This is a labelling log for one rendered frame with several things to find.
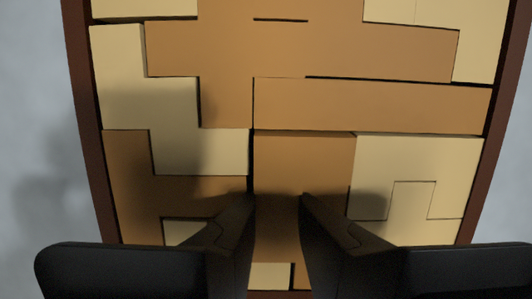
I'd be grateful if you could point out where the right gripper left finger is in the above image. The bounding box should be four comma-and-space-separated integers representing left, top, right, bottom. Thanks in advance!
33, 192, 256, 299

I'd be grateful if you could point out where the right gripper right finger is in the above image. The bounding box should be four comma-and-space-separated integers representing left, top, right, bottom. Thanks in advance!
298, 192, 532, 299

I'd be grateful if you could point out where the dark brown wooden puzzle tray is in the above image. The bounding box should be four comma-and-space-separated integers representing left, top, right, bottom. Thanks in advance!
60, 0, 532, 299

